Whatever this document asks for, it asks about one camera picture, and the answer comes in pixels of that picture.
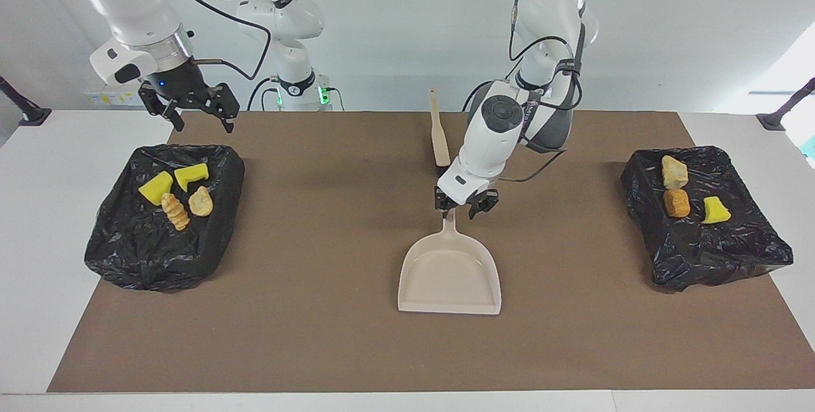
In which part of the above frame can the orange striped bread piece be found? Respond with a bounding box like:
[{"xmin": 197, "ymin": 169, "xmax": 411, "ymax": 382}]
[
  {"xmin": 160, "ymin": 192, "xmax": 191, "ymax": 232},
  {"xmin": 660, "ymin": 155, "xmax": 690, "ymax": 190}
]

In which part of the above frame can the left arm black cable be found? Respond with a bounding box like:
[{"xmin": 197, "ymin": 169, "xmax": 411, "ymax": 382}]
[{"xmin": 507, "ymin": 0, "xmax": 585, "ymax": 183}]

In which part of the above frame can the brown peanut shaped piece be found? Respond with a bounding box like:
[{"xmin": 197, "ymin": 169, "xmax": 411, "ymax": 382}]
[{"xmin": 663, "ymin": 188, "xmax": 691, "ymax": 219}]

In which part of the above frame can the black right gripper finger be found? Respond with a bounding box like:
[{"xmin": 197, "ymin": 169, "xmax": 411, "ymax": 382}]
[
  {"xmin": 194, "ymin": 83, "xmax": 241, "ymax": 135},
  {"xmin": 138, "ymin": 81, "xmax": 187, "ymax": 133}
]

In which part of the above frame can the notched yellow sponge piece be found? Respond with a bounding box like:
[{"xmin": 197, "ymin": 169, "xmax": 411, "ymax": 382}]
[{"xmin": 174, "ymin": 163, "xmax": 209, "ymax": 193}]

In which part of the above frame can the pale crumbly cracker piece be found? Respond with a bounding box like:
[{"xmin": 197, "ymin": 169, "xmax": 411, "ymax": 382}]
[{"xmin": 188, "ymin": 186, "xmax": 215, "ymax": 217}]

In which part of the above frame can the black bag lined bin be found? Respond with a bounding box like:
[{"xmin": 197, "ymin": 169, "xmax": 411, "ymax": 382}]
[
  {"xmin": 84, "ymin": 143, "xmax": 246, "ymax": 292},
  {"xmin": 620, "ymin": 145, "xmax": 795, "ymax": 292}
]

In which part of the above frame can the white wall socket box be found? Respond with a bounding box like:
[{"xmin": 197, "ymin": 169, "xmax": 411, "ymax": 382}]
[{"xmin": 84, "ymin": 81, "xmax": 146, "ymax": 108}]

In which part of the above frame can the brown table mat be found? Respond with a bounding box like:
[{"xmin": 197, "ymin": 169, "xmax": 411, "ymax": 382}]
[{"xmin": 48, "ymin": 111, "xmax": 815, "ymax": 394}]

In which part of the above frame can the black base cable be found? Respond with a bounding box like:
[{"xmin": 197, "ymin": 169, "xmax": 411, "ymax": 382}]
[
  {"xmin": 463, "ymin": 80, "xmax": 494, "ymax": 112},
  {"xmin": 247, "ymin": 76, "xmax": 282, "ymax": 111}
]

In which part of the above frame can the beige plastic dustpan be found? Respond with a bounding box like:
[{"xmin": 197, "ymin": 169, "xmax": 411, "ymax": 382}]
[{"xmin": 397, "ymin": 208, "xmax": 503, "ymax": 316}]

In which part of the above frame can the beige brush with black bristles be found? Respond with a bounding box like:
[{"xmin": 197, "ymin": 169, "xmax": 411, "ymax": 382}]
[{"xmin": 428, "ymin": 88, "xmax": 452, "ymax": 176}]

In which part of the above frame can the green and yellow sponge piece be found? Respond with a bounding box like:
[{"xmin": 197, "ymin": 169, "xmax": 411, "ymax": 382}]
[{"xmin": 138, "ymin": 171, "xmax": 174, "ymax": 206}]

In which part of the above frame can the black clamp stand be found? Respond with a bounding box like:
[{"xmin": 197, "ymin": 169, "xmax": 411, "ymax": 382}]
[
  {"xmin": 0, "ymin": 75, "xmax": 53, "ymax": 127},
  {"xmin": 756, "ymin": 77, "xmax": 815, "ymax": 132}
]

